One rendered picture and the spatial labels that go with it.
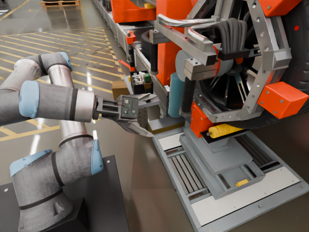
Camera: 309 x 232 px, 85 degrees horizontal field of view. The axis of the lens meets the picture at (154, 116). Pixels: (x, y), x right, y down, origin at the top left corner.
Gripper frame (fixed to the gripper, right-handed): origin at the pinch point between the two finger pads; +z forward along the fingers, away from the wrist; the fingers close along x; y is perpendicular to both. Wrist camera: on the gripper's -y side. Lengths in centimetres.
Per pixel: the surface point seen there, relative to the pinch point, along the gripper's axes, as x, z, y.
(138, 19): 182, 45, -175
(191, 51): 19.0, 5.7, 13.0
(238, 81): 19.8, 39.3, 2.7
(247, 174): -26, 78, -24
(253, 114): 2.6, 33.6, 12.5
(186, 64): 14.5, 4.0, 12.9
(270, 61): 15.5, 24.6, 24.7
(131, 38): 118, 25, -135
